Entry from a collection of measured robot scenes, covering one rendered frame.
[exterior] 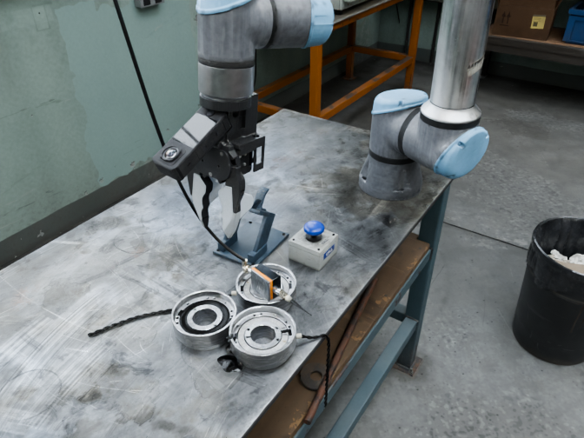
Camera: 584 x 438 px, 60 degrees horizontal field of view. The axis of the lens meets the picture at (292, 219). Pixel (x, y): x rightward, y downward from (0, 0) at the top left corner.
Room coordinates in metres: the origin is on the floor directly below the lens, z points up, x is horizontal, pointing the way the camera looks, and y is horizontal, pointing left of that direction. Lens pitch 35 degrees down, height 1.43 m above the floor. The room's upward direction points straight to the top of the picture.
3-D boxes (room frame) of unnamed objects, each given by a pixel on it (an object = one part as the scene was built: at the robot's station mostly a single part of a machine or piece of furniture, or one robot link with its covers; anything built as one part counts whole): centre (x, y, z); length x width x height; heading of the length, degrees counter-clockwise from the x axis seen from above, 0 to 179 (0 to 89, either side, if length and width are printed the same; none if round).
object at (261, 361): (0.56, 0.05, 0.82); 0.10 x 0.10 x 0.04
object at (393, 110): (1.06, -0.24, 0.97); 0.13 x 0.12 x 0.14; 35
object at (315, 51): (3.42, -0.30, 0.39); 1.50 x 0.62 x 0.78; 146
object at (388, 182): (1.07, -0.24, 0.85); 0.15 x 0.15 x 0.10
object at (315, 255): (0.79, -0.05, 0.82); 0.08 x 0.07 x 0.05; 146
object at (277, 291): (0.64, 0.03, 0.85); 0.17 x 0.02 x 0.04; 44
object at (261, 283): (0.65, 0.05, 0.85); 0.05 x 0.02 x 0.04; 44
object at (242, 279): (0.66, 0.05, 0.82); 0.10 x 0.10 x 0.04
